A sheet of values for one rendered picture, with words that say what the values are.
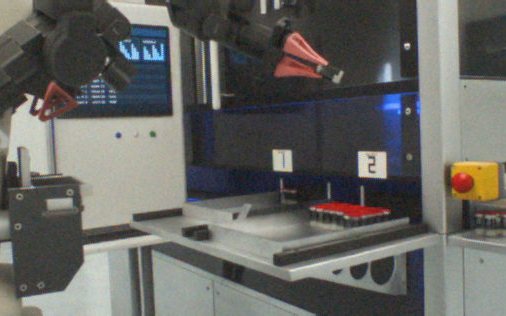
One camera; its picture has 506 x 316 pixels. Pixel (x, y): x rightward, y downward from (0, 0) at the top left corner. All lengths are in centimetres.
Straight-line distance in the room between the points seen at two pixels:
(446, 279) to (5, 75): 92
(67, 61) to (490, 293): 104
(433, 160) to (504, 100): 27
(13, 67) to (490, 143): 99
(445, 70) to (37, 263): 84
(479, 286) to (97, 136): 119
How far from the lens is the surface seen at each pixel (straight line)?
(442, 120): 116
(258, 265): 98
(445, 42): 118
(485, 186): 111
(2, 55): 72
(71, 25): 71
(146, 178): 184
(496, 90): 133
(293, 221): 129
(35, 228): 84
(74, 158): 176
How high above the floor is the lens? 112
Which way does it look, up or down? 3 degrees down
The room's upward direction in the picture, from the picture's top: 2 degrees counter-clockwise
